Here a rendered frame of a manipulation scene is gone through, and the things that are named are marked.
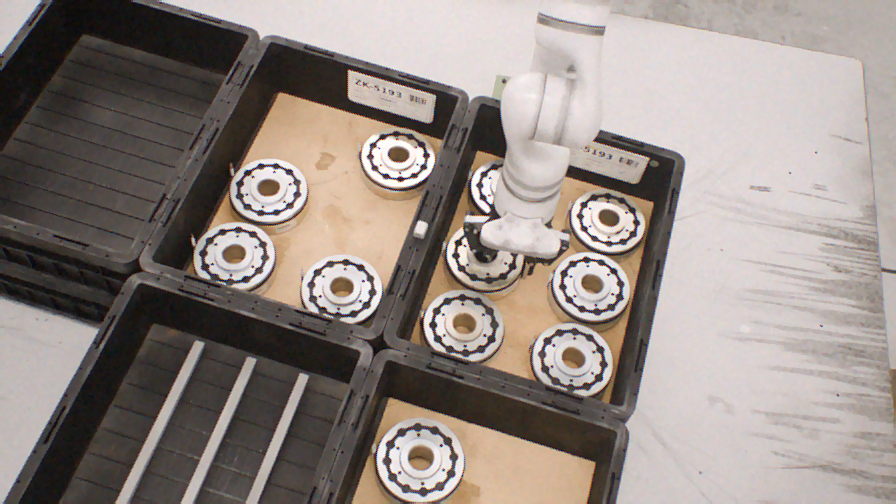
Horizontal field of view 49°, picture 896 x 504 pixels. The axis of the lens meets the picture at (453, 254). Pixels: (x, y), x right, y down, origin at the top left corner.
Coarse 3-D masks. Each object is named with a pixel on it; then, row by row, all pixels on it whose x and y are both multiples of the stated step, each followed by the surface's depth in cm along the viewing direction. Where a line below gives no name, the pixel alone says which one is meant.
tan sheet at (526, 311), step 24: (576, 192) 137; (456, 216) 133; (648, 216) 136; (552, 264) 130; (624, 264) 132; (432, 288) 127; (528, 288) 128; (504, 312) 126; (528, 312) 126; (552, 312) 127; (624, 312) 128; (504, 336) 124; (528, 336) 124; (504, 360) 122
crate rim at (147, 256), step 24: (264, 48) 132; (288, 48) 133; (312, 48) 133; (384, 72) 132; (240, 96) 127; (456, 96) 131; (216, 120) 125; (456, 120) 129; (192, 168) 121; (432, 168) 124; (432, 192) 122; (168, 216) 117; (408, 240) 118; (144, 264) 113; (408, 264) 117; (216, 288) 112; (288, 312) 112; (312, 312) 112; (384, 312) 113; (360, 336) 111
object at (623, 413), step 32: (480, 96) 131; (448, 160) 125; (672, 160) 129; (448, 192) 123; (672, 192) 128; (672, 224) 123; (416, 256) 117; (640, 320) 116; (416, 352) 111; (640, 352) 115; (512, 384) 110; (544, 384) 110; (640, 384) 111
